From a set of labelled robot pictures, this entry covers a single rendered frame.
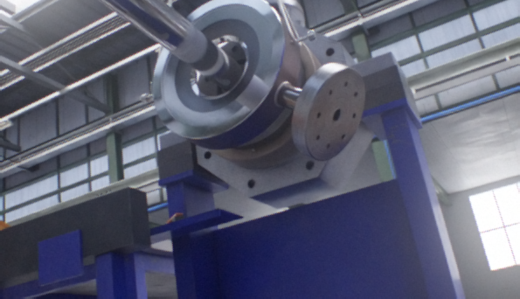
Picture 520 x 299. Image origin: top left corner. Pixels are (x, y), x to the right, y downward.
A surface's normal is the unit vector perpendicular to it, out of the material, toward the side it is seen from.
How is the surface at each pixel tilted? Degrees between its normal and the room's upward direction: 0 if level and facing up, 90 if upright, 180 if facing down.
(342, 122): 131
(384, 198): 90
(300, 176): 90
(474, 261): 90
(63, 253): 90
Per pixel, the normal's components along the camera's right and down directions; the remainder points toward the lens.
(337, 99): 0.72, 0.34
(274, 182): -0.44, -0.27
